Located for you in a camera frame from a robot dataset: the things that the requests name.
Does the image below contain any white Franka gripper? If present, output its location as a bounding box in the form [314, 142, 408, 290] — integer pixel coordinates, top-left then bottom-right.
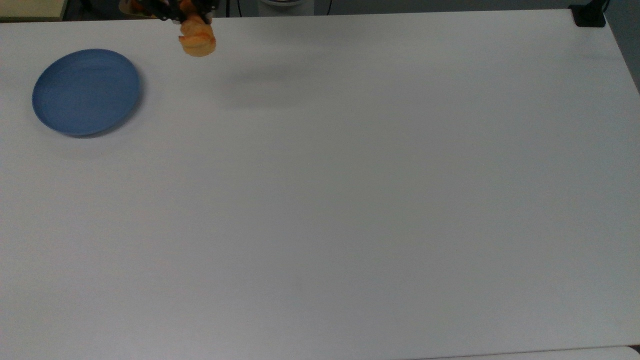
[142, 0, 220, 26]

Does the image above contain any golden brown bread roll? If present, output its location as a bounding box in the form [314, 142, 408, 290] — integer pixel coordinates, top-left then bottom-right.
[178, 12, 217, 58]

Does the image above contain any basket of toy fruit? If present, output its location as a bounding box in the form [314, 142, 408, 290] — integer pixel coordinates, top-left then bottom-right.
[118, 0, 160, 20]

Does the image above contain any blue round plate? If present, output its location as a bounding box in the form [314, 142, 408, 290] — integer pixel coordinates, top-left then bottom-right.
[32, 48, 142, 138]

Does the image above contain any beige cabinet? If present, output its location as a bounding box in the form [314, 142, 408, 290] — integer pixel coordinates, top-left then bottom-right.
[0, 0, 69, 22]

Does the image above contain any black table clamp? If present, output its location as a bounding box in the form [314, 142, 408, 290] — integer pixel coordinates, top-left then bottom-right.
[569, 0, 611, 28]

